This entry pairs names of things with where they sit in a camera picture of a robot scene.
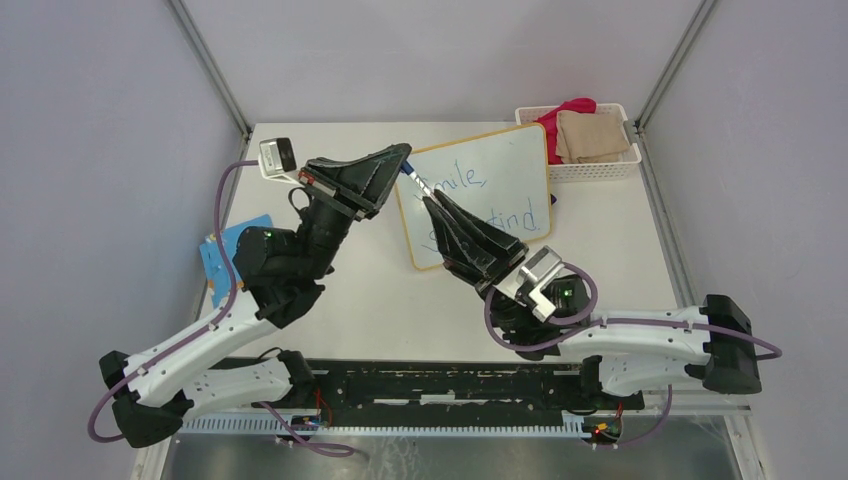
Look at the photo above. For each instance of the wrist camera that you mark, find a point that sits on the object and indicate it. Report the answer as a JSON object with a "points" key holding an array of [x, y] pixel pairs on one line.
{"points": [[277, 160], [526, 283]]}

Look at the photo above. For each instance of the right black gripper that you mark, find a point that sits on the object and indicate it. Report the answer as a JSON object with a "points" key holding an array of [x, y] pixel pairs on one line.
{"points": [[501, 246]]}

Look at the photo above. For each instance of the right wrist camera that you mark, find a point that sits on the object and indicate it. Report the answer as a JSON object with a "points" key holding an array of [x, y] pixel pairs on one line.
{"points": [[526, 283]]}

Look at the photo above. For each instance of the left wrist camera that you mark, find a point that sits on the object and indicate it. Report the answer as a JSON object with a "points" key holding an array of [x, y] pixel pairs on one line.
{"points": [[277, 160]]}

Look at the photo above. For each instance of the blue marker cap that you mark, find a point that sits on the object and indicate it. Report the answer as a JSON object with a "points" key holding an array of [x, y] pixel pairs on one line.
{"points": [[407, 168]]}

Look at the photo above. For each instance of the yellow framed whiteboard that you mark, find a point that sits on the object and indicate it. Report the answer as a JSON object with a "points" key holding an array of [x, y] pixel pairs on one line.
{"points": [[501, 177]]}

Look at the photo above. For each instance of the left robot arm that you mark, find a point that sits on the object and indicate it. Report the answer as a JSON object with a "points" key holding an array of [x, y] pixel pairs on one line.
{"points": [[276, 277]]}

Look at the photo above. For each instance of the blue capped whiteboard marker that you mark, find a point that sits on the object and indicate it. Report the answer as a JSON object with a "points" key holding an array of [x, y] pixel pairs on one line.
{"points": [[421, 184]]}

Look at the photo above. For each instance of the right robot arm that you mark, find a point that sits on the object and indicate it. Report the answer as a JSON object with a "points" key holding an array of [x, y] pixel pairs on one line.
{"points": [[629, 351]]}

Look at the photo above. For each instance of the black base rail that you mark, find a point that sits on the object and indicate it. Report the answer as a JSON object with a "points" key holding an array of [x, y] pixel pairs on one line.
{"points": [[361, 393]]}

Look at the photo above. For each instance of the red cloth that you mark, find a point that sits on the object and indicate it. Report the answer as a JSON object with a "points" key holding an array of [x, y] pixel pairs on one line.
{"points": [[548, 121]]}

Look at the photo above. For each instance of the beige cloth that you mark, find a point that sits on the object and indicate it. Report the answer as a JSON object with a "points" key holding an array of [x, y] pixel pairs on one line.
{"points": [[586, 138]]}

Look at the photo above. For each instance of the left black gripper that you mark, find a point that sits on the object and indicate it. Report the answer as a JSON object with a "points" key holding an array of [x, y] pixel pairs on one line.
{"points": [[360, 189]]}

